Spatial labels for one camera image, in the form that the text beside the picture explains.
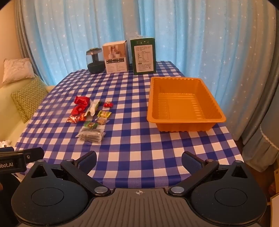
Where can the red snack packet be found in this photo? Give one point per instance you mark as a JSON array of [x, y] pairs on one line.
[[82, 100], [79, 109]]

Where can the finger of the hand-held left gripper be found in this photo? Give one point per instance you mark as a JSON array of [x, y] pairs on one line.
[[32, 154]]

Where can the white cardboard box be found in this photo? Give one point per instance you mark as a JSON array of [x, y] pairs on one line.
[[116, 59]]

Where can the dark glass jar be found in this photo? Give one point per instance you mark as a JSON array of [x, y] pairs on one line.
[[94, 63]]

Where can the blue white checkered tablecloth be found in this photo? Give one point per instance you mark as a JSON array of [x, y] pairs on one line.
[[130, 131]]

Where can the grey lace-trimmed curtain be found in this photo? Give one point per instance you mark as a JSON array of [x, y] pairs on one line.
[[267, 158]]

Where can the brown snack packet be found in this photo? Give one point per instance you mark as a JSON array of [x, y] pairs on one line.
[[102, 121]]

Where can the white cushion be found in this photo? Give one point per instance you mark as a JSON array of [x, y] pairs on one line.
[[17, 69]]

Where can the white plush toy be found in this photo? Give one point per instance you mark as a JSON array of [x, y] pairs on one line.
[[4, 144]]

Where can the shiny orange snack packet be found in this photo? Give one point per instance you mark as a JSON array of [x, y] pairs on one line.
[[72, 119]]

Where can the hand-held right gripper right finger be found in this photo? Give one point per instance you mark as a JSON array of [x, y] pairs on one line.
[[191, 162]]

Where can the green cardboard box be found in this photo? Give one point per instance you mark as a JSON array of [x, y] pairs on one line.
[[143, 56]]

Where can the yellow green snack packet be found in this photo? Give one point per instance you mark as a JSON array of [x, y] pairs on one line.
[[104, 114]]

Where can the small orange snack packet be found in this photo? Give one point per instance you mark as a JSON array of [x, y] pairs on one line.
[[82, 117]]

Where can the green zigzag cushion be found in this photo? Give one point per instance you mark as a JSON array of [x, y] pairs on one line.
[[28, 98]]

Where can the cream sofa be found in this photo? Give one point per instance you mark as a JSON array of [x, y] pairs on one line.
[[11, 122]]

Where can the grey snack packet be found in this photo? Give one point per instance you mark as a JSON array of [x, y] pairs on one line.
[[91, 130], [90, 138]]

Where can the white green snack packet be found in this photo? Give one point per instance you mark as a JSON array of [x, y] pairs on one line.
[[92, 108]]

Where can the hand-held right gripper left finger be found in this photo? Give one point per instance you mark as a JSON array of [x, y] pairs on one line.
[[87, 162]]

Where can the orange plastic tray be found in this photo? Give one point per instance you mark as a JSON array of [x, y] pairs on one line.
[[185, 104]]

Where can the blue star-print curtain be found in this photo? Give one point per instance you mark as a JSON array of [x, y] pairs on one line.
[[185, 32]]

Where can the small red candy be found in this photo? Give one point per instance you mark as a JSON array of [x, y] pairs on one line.
[[108, 104]]

